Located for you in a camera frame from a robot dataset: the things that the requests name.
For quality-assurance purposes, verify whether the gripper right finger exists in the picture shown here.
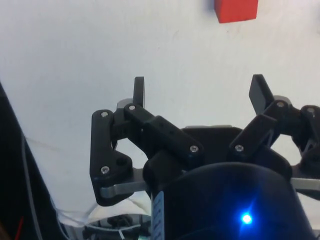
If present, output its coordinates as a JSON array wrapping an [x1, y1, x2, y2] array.
[[227, 74, 320, 181]]

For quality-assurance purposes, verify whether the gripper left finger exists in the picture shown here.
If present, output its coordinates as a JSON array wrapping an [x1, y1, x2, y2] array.
[[89, 76, 206, 207]]

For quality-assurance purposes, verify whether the red cube block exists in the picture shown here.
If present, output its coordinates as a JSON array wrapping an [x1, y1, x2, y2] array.
[[214, 0, 259, 24]]

